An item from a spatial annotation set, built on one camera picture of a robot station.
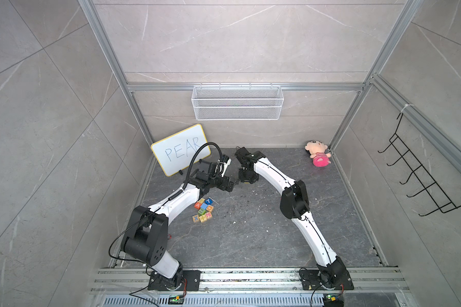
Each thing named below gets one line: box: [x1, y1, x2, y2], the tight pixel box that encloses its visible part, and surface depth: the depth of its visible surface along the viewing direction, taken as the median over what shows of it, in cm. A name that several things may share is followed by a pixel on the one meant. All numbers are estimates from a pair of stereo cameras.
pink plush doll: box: [304, 140, 332, 168], surface depth 113 cm
